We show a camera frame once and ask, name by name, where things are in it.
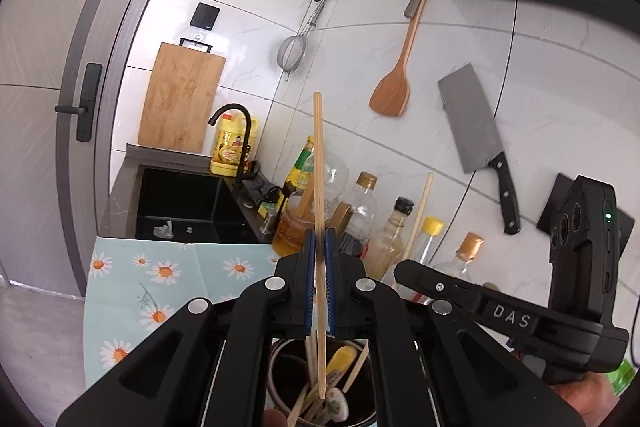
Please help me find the green bottle yellow cap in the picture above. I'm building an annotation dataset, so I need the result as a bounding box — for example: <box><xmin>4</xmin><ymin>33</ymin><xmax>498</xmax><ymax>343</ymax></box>
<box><xmin>282</xmin><ymin>136</ymin><xmax>316</xmax><ymax>208</ymax></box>

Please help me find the daisy print tablecloth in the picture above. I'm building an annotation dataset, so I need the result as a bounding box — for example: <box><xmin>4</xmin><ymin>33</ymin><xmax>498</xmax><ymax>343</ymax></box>
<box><xmin>82</xmin><ymin>234</ymin><xmax>281</xmax><ymax>388</ymax></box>

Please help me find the grey door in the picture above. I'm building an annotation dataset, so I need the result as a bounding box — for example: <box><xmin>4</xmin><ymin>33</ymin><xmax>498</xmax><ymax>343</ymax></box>
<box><xmin>0</xmin><ymin>0</ymin><xmax>198</xmax><ymax>308</ymax></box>

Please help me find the dark grey cloth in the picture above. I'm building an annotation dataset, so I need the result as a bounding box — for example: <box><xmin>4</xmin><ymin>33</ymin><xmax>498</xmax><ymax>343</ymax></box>
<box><xmin>242</xmin><ymin>172</ymin><xmax>283</xmax><ymax>208</ymax></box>

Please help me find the copper foil cap bottle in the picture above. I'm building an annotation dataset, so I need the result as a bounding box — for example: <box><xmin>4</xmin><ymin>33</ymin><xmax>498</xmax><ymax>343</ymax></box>
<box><xmin>434</xmin><ymin>232</ymin><xmax>485</xmax><ymax>284</ymax></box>

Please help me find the wooden chopstick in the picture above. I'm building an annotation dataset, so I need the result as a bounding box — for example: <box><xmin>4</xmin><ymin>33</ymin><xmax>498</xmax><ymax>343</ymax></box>
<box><xmin>289</xmin><ymin>384</ymin><xmax>308</xmax><ymax>425</ymax></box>
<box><xmin>312</xmin><ymin>92</ymin><xmax>328</xmax><ymax>402</ymax></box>
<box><xmin>304</xmin><ymin>338</ymin><xmax>319</xmax><ymax>390</ymax></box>
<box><xmin>345</xmin><ymin>346</ymin><xmax>371</xmax><ymax>392</ymax></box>
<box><xmin>401</xmin><ymin>172</ymin><xmax>436</xmax><ymax>264</ymax></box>

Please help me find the wooden cutting board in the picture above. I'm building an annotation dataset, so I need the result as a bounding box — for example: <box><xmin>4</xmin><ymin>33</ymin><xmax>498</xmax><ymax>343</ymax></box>
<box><xmin>137</xmin><ymin>42</ymin><xmax>227</xmax><ymax>154</ymax></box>

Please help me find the black door lock handle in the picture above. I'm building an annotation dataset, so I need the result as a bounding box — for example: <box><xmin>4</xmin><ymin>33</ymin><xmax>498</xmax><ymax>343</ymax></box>
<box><xmin>55</xmin><ymin>63</ymin><xmax>103</xmax><ymax>142</ymax></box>

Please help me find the black-handled cleaver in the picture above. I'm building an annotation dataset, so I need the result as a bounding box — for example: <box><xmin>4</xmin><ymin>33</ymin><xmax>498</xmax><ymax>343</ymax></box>
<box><xmin>437</xmin><ymin>63</ymin><xmax>522</xmax><ymax>235</ymax></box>

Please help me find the black cap bottle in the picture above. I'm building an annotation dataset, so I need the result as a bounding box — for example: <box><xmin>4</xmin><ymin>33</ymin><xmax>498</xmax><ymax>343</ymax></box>
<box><xmin>370</xmin><ymin>197</ymin><xmax>416</xmax><ymax>280</ymax></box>

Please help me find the yellow-handled printed spoon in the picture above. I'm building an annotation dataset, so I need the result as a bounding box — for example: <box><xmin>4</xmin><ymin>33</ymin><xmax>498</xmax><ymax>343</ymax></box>
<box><xmin>324</xmin><ymin>346</ymin><xmax>359</xmax><ymax>385</ymax></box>

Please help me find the person's right hand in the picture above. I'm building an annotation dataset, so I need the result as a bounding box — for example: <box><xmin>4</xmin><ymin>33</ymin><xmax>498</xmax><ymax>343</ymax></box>
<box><xmin>550</xmin><ymin>372</ymin><xmax>622</xmax><ymax>415</ymax></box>

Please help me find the black faucet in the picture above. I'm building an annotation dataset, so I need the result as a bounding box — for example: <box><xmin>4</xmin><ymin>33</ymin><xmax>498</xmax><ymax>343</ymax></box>
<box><xmin>207</xmin><ymin>104</ymin><xmax>258</xmax><ymax>194</ymax></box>

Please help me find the black utensil holder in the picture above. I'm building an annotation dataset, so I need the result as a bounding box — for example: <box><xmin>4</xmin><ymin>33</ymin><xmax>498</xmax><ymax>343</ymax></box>
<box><xmin>265</xmin><ymin>337</ymin><xmax>381</xmax><ymax>427</ymax></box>

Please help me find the black kitchen sink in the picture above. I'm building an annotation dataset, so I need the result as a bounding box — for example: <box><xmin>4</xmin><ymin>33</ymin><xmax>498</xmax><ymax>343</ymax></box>
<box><xmin>102</xmin><ymin>144</ymin><xmax>261</xmax><ymax>245</ymax></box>

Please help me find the black wall switch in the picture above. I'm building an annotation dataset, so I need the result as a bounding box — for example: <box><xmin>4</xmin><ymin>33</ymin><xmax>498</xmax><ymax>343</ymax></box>
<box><xmin>190</xmin><ymin>3</ymin><xmax>221</xmax><ymax>30</ymax></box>

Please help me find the black board hanger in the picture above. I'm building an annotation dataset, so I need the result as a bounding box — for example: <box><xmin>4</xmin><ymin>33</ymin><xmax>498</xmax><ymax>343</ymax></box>
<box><xmin>179</xmin><ymin>36</ymin><xmax>213</xmax><ymax>54</ymax></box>

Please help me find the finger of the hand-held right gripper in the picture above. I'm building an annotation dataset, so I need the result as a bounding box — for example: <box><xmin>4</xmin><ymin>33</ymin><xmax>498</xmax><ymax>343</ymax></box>
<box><xmin>394</xmin><ymin>259</ymin><xmax>485</xmax><ymax>315</ymax></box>

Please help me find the yellow cap clear bottle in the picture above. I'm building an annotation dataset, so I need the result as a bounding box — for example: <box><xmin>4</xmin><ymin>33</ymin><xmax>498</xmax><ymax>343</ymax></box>
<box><xmin>410</xmin><ymin>216</ymin><xmax>445</xmax><ymax>269</ymax></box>

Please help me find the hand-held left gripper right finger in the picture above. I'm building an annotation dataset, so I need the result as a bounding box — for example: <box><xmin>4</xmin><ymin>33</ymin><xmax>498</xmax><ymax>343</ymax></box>
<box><xmin>324</xmin><ymin>229</ymin><xmax>586</xmax><ymax>427</ymax></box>

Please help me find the wooden spatula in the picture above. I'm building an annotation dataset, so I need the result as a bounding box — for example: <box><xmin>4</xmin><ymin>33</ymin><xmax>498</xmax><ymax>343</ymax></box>
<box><xmin>369</xmin><ymin>0</ymin><xmax>435</xmax><ymax>118</ymax></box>

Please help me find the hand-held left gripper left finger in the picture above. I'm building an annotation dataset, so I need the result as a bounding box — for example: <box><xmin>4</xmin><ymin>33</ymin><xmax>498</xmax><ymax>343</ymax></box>
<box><xmin>55</xmin><ymin>229</ymin><xmax>318</xmax><ymax>427</ymax></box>

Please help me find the dark sauce bottle gold cap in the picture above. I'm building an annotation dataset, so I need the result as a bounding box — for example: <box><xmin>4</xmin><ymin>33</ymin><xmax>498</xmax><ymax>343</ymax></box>
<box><xmin>341</xmin><ymin>172</ymin><xmax>379</xmax><ymax>260</ymax></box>

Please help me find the clear oil jug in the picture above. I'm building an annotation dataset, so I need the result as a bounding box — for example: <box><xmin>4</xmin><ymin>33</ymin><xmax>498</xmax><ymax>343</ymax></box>
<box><xmin>273</xmin><ymin>151</ymin><xmax>351</xmax><ymax>259</ymax></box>

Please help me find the floral ceramic spoon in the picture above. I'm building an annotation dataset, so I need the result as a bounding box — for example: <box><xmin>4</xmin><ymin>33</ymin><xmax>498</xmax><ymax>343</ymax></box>
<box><xmin>327</xmin><ymin>386</ymin><xmax>349</xmax><ymax>424</ymax></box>

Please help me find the metal mesh strainer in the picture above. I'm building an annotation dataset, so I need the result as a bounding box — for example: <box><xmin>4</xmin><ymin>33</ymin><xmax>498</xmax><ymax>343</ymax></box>
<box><xmin>277</xmin><ymin>0</ymin><xmax>326</xmax><ymax>81</ymax></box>

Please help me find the yellow oil jug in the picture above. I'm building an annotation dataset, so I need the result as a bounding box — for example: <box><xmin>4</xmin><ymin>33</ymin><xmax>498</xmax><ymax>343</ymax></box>
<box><xmin>210</xmin><ymin>112</ymin><xmax>260</xmax><ymax>178</ymax></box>

